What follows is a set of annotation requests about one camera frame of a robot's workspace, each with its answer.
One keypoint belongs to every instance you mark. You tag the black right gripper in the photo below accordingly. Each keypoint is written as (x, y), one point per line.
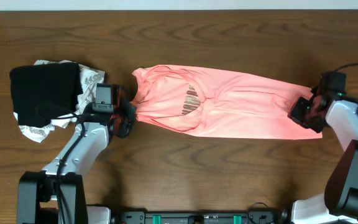
(301, 111)

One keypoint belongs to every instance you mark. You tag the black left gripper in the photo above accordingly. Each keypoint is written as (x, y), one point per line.
(128, 110)

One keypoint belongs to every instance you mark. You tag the pink t-shirt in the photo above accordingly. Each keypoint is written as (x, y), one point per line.
(207, 102)

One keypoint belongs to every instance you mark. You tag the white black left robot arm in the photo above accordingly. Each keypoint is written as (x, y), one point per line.
(56, 193)

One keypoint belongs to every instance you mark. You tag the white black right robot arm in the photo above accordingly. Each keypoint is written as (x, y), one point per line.
(332, 108)

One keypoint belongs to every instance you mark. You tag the white leaf-patterned garment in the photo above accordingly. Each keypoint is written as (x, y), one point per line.
(89, 78)

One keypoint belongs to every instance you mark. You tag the black folded garment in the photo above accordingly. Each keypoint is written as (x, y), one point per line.
(41, 93)

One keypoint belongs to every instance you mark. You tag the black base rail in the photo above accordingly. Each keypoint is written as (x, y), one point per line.
(252, 216)

